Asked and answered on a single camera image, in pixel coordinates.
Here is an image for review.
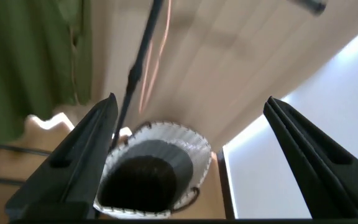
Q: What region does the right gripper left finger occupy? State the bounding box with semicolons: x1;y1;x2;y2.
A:
4;92;119;220

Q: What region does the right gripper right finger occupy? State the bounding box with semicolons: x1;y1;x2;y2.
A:
262;95;358;218

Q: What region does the green long-sleeved shirt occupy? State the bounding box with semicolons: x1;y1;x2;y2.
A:
0;0;93;144

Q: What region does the white laundry basket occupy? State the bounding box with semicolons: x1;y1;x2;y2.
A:
93;120;213;220

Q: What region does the black clothes rack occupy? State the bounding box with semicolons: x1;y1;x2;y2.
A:
0;0;328;187

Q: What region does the pink clothes hanger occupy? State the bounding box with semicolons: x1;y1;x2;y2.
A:
137;0;173;114

